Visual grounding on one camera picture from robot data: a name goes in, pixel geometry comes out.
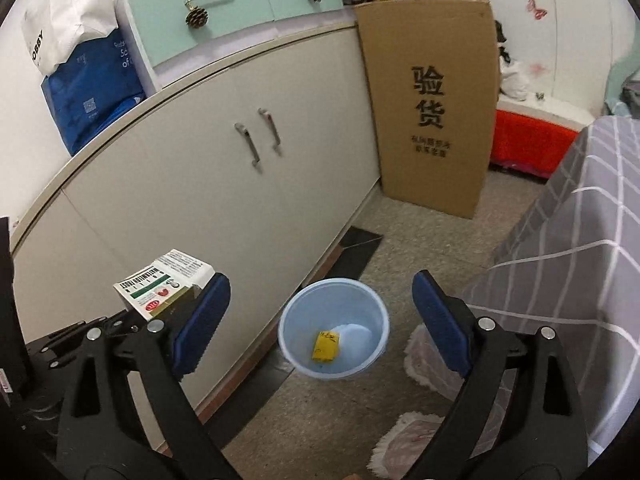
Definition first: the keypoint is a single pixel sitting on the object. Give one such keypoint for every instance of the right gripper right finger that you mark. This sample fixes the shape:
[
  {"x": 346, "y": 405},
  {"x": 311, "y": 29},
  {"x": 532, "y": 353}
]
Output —
[{"x": 517, "y": 414}]

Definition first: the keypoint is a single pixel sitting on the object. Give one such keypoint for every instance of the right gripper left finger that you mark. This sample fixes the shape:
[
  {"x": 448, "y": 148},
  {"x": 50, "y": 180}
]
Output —
[{"x": 162, "y": 353}]

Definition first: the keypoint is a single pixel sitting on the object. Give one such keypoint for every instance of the white green medicine box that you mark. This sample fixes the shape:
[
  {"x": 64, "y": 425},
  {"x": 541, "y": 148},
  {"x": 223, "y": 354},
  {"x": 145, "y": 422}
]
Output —
[{"x": 160, "y": 285}]

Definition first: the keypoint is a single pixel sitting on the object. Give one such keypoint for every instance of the yellow small box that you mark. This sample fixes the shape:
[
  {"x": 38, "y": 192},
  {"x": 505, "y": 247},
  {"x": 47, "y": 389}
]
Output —
[{"x": 326, "y": 347}]

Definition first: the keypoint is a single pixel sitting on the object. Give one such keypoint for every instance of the blue plastic trash bin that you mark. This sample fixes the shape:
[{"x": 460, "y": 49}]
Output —
[{"x": 347, "y": 308}]

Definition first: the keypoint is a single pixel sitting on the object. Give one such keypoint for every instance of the pink white floor mat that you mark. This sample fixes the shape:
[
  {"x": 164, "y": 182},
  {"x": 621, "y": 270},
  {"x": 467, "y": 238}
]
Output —
[{"x": 399, "y": 448}]

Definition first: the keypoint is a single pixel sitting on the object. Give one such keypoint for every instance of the grey checked bed sheet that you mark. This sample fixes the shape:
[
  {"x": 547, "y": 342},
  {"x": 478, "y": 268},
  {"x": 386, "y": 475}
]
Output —
[{"x": 572, "y": 263}]

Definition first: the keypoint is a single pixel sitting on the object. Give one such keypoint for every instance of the beige low cabinet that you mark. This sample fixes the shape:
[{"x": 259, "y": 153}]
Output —
[{"x": 256, "y": 165}]

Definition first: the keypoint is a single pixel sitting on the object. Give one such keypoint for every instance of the blue shopping bag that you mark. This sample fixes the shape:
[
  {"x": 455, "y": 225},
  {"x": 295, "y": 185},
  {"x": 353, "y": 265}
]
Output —
[{"x": 96, "y": 86}]

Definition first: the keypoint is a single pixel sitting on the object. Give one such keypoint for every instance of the red storage box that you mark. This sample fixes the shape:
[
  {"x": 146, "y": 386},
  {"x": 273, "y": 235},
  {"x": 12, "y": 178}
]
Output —
[{"x": 533, "y": 136}]

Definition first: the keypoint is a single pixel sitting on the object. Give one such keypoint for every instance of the white plastic bag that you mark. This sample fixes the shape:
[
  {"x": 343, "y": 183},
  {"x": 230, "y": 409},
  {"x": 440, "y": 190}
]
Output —
[{"x": 52, "y": 29}]

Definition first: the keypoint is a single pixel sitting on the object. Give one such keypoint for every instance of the mint green drawer unit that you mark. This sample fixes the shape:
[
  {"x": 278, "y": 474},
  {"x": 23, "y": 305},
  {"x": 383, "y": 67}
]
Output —
[{"x": 169, "y": 39}]

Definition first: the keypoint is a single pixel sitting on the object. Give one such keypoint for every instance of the large cardboard box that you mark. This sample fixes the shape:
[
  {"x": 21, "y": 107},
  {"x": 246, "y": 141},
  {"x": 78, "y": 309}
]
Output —
[{"x": 433, "y": 76}]

